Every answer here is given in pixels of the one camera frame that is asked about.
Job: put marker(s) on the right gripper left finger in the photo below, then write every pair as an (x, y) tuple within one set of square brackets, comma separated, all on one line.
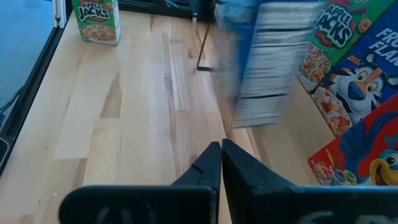
[(155, 205)]

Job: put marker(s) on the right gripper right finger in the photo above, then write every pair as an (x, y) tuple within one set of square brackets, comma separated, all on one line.
[(280, 205)]

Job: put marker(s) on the red Froot Loops cereal box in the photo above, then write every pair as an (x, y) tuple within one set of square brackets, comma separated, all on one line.
[(363, 149)]

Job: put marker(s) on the blue Frosted Flakes cereal box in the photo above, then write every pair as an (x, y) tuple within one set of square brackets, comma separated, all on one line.
[(360, 87), (267, 62)]

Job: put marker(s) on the green Apple Jacks cereal box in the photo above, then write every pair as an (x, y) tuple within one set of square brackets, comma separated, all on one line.
[(335, 31), (98, 28)]

